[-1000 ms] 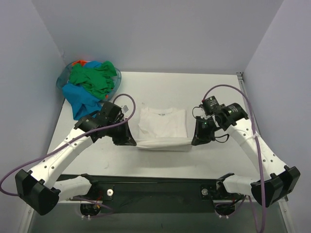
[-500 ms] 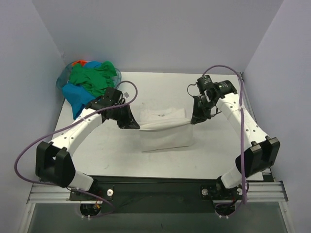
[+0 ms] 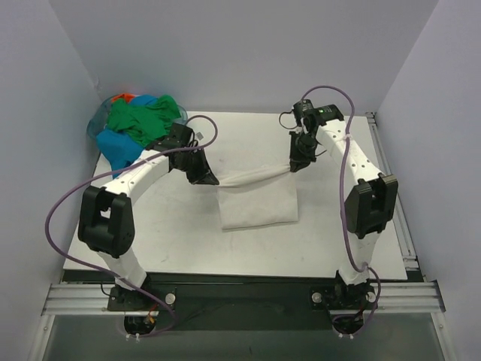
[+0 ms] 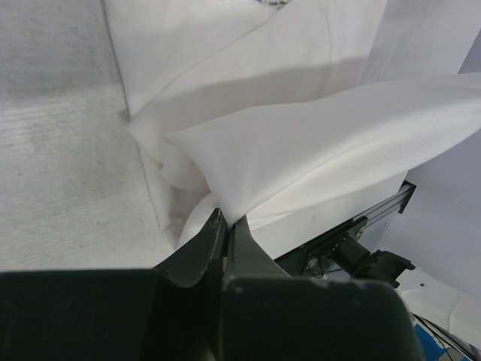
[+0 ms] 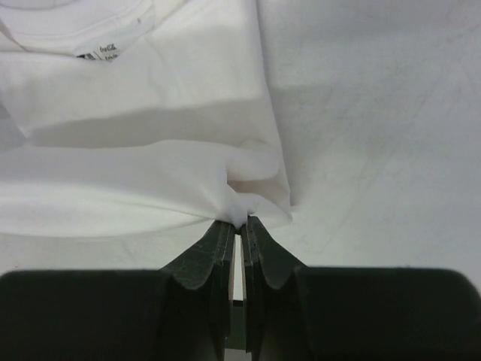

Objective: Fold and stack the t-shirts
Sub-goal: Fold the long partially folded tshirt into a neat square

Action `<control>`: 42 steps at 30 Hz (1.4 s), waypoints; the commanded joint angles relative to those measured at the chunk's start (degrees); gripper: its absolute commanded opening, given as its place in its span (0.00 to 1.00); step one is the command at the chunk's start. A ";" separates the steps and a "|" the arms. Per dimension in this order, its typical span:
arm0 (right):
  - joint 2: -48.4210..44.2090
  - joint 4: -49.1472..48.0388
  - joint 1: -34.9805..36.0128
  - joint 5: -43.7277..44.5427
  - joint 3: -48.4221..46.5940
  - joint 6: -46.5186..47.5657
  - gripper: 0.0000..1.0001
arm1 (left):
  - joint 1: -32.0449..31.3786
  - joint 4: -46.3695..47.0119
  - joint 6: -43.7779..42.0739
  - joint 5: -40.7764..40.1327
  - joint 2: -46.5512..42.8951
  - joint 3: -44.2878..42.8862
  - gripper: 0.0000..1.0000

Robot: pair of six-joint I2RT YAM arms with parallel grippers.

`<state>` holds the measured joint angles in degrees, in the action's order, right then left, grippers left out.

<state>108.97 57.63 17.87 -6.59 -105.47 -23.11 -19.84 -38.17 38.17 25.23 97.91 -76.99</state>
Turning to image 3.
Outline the white t-shirt with red print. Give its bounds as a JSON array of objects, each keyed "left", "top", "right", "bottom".
[{"left": 217, "top": 164, "right": 299, "bottom": 230}]

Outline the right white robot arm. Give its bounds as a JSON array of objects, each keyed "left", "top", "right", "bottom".
[{"left": 289, "top": 99, "right": 398, "bottom": 307}]

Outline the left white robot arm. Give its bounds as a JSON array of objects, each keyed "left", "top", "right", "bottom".
[{"left": 77, "top": 123, "right": 219, "bottom": 310}]

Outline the green t-shirt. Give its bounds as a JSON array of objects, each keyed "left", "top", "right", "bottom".
[{"left": 106, "top": 96, "right": 181, "bottom": 147}]

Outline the blue t-shirt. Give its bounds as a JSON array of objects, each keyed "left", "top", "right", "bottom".
[{"left": 95, "top": 94, "right": 161, "bottom": 171}]

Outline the orange t-shirt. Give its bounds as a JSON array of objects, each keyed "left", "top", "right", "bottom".
[{"left": 111, "top": 93, "right": 137, "bottom": 103}]

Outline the translucent teal plastic basket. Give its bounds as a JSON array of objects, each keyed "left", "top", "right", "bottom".
[{"left": 86, "top": 95, "right": 157, "bottom": 139}]

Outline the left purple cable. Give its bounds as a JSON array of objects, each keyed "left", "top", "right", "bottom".
[{"left": 44, "top": 114, "right": 219, "bottom": 337}]

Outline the purple cable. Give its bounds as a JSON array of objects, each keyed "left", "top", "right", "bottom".
[
  {"left": 44, "top": 114, "right": 219, "bottom": 337},
  {"left": 300, "top": 85, "right": 383, "bottom": 335}
]

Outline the aluminium table edge rail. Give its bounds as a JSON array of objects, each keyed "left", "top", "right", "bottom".
[{"left": 365, "top": 112, "right": 420, "bottom": 271}]

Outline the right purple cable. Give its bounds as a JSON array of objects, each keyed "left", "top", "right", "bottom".
[{"left": 300, "top": 85, "right": 383, "bottom": 335}]

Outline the aluminium front frame rail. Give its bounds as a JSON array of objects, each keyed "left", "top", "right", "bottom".
[{"left": 43, "top": 282, "right": 446, "bottom": 315}]

